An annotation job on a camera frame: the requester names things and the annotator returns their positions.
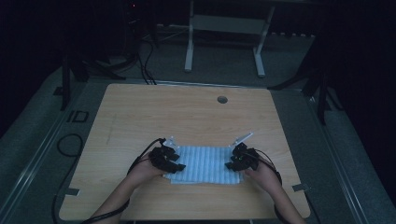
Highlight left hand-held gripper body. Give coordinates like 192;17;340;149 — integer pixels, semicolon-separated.
148;135;181;174

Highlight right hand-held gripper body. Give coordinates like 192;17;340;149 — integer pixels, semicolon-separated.
229;132;261;172

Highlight blue striped towel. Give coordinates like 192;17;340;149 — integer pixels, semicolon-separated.
163;145;245;186

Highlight person's left hand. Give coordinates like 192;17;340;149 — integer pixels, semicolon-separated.
126;157;168;189

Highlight person's right hand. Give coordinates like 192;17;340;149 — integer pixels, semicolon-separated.
242;158;283;193

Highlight black metal stand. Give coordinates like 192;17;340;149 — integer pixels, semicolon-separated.
268;59;344;127
52;54;127;112

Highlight dark equipment rack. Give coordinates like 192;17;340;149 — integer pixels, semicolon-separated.
121;0;158;49

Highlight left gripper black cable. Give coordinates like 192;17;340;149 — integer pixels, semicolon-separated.
79;137;167;224

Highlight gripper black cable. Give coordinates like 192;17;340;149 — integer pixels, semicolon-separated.
79;137;167;224
248;148;292;224

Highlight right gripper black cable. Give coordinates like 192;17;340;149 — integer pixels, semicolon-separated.
248;148;292;224

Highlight black floor cables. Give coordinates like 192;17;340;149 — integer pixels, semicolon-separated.
135;38;158;86

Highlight metal floor rail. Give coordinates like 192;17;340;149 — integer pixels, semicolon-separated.
0;92;87;218
303;91;372;224

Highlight white metal desk frame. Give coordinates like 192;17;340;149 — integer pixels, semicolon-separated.
184;0;276;78

